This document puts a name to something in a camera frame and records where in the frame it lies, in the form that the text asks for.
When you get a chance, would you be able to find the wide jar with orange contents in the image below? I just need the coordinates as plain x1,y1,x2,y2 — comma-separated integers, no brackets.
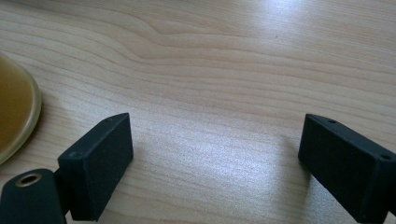
0,51,43,166

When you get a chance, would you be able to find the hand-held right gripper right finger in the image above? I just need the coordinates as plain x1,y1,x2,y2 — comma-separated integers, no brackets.
297,113,396,224

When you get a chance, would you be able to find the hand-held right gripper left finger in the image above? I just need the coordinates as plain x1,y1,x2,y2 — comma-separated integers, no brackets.
57,112,134,222

